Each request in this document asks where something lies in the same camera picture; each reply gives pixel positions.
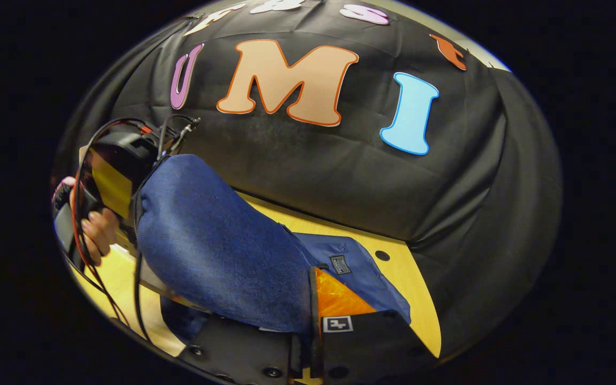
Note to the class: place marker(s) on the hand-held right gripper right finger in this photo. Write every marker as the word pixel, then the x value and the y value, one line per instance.
pixel 361 347

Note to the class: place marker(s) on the blue schoolbag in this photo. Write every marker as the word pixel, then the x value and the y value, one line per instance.
pixel 217 246

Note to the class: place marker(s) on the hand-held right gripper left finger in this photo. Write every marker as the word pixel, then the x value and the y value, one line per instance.
pixel 244 353

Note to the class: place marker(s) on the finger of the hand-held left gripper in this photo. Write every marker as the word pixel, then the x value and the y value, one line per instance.
pixel 110 184

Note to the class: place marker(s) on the black backdrop cloth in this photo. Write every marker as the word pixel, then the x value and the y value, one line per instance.
pixel 340 176

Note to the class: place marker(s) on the black table grommet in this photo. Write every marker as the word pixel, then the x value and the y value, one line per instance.
pixel 382 255

